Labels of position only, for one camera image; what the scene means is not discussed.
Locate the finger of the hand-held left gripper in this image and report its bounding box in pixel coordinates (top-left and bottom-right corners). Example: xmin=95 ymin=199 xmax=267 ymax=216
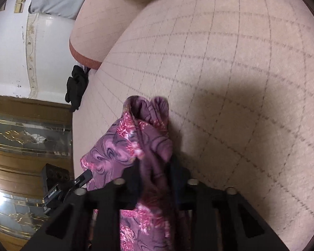
xmin=73 ymin=169 xmax=94 ymax=189

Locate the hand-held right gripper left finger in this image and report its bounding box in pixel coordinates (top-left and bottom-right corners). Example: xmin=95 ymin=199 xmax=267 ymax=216
xmin=21 ymin=159 xmax=144 ymax=251

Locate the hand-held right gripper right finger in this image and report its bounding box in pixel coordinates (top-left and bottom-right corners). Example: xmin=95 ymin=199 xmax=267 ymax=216
xmin=170 ymin=154 xmax=290 ymax=251

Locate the purple floral shirt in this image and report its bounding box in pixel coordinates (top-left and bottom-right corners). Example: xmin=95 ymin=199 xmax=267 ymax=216
xmin=80 ymin=96 xmax=192 ymax=251

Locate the wooden door with glass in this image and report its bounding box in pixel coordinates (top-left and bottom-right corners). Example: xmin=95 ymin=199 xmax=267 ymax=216
xmin=0 ymin=93 xmax=75 ymax=244

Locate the black cloth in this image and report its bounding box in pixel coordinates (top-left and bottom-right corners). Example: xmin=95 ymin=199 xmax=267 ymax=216
xmin=65 ymin=64 xmax=90 ymax=113

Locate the pink quilted sofa bed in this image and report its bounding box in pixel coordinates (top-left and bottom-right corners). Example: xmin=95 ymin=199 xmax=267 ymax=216
xmin=72 ymin=0 xmax=314 ymax=244

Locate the pink bolster cushion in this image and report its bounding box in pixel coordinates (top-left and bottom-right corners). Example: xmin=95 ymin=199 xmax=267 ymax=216
xmin=69 ymin=0 xmax=148 ymax=70

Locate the beige wall light switch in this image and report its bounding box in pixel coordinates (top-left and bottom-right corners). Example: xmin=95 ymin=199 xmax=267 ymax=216
xmin=14 ymin=0 xmax=27 ymax=13

